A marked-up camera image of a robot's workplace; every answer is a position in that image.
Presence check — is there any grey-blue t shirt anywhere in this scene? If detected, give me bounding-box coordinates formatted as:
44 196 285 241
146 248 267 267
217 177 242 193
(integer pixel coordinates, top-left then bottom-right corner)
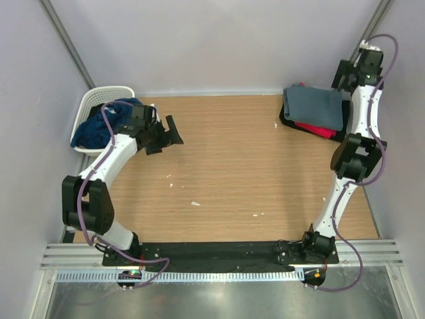
283 84 343 131

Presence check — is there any aluminium frame rail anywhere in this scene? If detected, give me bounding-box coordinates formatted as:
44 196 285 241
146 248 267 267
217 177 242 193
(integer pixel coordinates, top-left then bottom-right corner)
40 239 403 270

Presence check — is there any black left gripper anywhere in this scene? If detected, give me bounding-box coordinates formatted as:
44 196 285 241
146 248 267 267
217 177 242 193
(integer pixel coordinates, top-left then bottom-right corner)
144 116 182 155

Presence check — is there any white perforated laundry basket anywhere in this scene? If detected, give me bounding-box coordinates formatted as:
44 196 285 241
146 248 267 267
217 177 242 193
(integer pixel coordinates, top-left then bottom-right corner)
70 86 135 158

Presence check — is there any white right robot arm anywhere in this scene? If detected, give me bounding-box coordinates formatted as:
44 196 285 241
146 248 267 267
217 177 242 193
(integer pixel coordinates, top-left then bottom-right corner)
298 44 386 263

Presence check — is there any navy blue t shirt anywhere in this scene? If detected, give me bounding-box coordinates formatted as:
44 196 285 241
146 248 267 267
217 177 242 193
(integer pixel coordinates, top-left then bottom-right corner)
70 98 142 150

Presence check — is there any aluminium corner post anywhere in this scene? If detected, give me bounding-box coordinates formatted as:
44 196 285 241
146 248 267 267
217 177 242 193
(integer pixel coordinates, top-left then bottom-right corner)
331 0 394 92
38 0 96 89

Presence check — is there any left aluminium corner post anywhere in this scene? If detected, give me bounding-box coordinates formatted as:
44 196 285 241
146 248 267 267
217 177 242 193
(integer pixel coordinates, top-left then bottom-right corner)
38 0 96 89

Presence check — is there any folded black t shirt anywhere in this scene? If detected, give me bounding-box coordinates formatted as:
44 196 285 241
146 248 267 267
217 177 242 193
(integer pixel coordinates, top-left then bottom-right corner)
279 100 350 143

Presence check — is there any white slotted cable duct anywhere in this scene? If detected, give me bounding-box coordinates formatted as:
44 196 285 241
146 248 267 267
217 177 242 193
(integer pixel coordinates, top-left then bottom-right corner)
55 268 304 284

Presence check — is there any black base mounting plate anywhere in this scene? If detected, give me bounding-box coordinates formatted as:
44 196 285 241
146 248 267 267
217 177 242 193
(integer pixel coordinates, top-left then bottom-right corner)
102 241 339 268

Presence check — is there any right aluminium corner post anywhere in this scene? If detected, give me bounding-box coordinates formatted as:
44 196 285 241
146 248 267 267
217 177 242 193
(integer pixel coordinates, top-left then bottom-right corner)
331 0 394 92

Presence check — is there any black garment in basket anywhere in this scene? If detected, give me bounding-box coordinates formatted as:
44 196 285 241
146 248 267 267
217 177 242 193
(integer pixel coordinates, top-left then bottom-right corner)
87 104 103 120

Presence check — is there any right wrist camera housing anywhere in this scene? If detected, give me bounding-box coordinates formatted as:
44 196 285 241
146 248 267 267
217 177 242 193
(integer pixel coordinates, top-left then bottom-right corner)
359 40 382 52

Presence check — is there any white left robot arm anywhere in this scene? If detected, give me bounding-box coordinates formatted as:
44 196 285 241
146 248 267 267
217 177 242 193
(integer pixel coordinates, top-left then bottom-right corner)
62 104 184 266

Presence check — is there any folded pink t shirt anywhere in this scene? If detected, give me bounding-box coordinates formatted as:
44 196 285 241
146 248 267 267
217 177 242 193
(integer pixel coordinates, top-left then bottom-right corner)
291 82 341 139

